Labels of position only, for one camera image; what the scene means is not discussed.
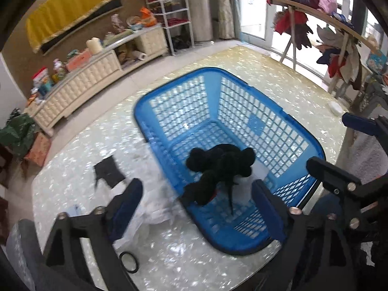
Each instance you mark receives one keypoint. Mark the orange bag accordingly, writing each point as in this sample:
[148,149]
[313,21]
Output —
[148,18]

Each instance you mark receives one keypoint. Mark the cream tufted cabinet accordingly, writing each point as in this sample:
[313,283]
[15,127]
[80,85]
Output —
[85,75]

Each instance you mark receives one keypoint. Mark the dark wooden furniture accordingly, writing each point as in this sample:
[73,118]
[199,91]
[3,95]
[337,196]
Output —
[4,172]

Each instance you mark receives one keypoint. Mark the grey fuzzy cloth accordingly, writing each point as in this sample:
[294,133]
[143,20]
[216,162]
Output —
[369,154]

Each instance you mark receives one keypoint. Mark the red and dark hanging clothes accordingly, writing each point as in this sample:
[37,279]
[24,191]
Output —
[291,25]

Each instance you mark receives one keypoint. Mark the dark shoes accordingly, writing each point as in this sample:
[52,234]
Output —
[182,43]

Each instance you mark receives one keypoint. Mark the black cloth piece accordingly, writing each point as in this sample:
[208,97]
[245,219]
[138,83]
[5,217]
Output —
[109,169]

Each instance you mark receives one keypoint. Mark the white fluffy cloth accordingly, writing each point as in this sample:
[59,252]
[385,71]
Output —
[151,212]

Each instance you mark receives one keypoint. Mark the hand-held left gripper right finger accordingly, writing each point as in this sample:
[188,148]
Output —
[269,213]

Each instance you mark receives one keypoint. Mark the black plush toy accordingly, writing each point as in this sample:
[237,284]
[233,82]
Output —
[218,163]

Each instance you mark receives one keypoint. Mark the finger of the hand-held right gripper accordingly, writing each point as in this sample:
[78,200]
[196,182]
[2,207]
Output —
[333,174]
[357,124]

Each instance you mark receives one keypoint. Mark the green plastic bag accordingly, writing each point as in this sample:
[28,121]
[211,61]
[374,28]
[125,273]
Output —
[18,130]

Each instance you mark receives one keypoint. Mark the paper towel roll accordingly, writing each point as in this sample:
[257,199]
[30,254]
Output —
[140,56]

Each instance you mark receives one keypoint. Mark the orange patterned box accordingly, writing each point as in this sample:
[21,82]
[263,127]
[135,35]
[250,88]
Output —
[38,151]

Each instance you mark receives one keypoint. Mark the red and white snack box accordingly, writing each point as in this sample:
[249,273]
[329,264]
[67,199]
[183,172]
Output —
[41,80]

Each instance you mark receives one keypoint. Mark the colourful printed box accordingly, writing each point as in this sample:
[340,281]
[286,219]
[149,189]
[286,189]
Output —
[376,61]

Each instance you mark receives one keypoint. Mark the yellow cloth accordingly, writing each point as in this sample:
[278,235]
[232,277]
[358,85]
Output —
[69,9]

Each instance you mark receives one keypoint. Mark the wooden drying rack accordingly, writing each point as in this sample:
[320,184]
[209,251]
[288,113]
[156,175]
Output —
[303,7]

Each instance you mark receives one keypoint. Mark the white soft cloth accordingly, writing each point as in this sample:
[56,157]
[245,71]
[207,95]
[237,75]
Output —
[257,169]

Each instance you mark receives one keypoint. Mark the pink box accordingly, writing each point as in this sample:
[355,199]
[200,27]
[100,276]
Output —
[77,62]

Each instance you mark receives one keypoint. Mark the red cloth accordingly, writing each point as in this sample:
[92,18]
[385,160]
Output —
[177,22]

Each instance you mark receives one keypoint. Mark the mixed hanging clothes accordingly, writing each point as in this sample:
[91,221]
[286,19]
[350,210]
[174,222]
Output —
[336,57]

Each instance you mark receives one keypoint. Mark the beige patterned curtain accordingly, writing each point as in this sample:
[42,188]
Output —
[224,6]

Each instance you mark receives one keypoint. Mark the white container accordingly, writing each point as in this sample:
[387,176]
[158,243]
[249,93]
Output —
[338,108]

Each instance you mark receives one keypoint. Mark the silver grey roll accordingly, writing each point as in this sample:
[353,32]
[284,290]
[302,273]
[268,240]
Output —
[198,6]

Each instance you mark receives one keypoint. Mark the blue plastic laundry basket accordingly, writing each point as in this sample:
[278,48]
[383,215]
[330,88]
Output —
[182,112]

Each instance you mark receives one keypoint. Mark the white metal shelf rack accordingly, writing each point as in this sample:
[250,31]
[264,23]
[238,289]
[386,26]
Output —
[168,39]

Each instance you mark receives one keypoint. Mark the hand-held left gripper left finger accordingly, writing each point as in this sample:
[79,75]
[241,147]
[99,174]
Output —
[127,207]

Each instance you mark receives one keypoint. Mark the glass door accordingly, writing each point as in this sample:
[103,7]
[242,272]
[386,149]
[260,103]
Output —
[254,12]

